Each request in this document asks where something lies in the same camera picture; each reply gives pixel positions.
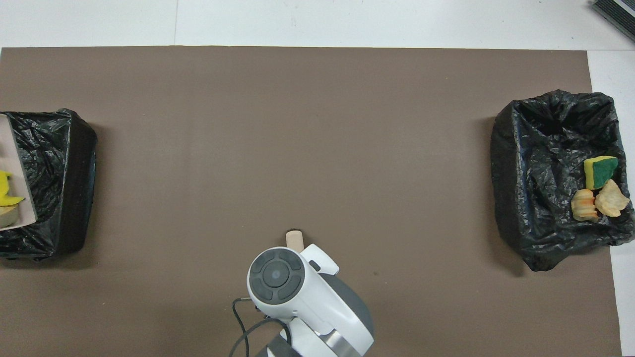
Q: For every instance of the small orange tan bread toy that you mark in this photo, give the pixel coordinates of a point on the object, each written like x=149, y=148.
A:
x=584, y=204

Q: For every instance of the open black bag lined bin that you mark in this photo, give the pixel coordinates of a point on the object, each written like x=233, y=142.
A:
x=545, y=198

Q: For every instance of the brown table mat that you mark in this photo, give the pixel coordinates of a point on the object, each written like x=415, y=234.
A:
x=317, y=124

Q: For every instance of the beige plastic dustpan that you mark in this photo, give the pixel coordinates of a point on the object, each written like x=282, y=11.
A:
x=22, y=188

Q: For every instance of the yellow and green sponge piece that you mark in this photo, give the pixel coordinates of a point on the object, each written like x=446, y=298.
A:
x=601, y=171

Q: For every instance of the taut black bag lined bin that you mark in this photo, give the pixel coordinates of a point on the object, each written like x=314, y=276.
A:
x=59, y=183

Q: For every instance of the beige brush with black bristles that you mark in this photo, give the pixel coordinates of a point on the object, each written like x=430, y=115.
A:
x=294, y=237

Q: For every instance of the dark ribbed panel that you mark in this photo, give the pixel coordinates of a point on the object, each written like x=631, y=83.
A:
x=617, y=12

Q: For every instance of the pale bread toy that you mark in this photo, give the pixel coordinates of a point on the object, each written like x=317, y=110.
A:
x=612, y=199

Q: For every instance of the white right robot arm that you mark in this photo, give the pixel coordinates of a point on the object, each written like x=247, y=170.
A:
x=275, y=275

